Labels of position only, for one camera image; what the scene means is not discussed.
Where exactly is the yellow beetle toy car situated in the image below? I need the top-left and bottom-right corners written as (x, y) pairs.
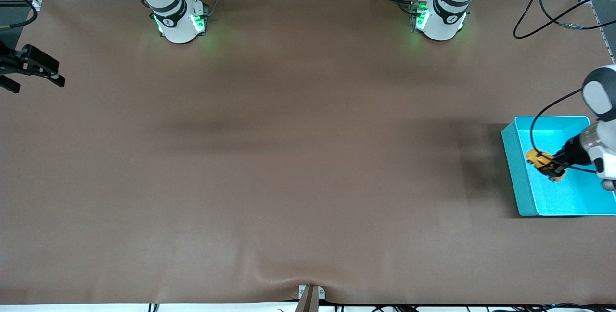
top-left (526, 148), bottom-right (567, 182)

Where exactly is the turquoise plastic bin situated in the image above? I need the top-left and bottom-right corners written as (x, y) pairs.
top-left (501, 116), bottom-right (616, 217)

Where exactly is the brown table mat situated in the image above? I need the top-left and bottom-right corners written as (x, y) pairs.
top-left (0, 0), bottom-right (616, 305)

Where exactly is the metal table edge clamp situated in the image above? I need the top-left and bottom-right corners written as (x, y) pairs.
top-left (297, 284), bottom-right (326, 312)

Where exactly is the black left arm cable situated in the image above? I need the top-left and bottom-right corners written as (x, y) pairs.
top-left (513, 0), bottom-right (616, 174)

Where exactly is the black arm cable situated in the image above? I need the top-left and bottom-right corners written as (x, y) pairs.
top-left (0, 0), bottom-right (38, 31)
top-left (513, 0), bottom-right (616, 174)

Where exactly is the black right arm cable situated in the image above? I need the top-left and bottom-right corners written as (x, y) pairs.
top-left (0, 0), bottom-right (38, 31)

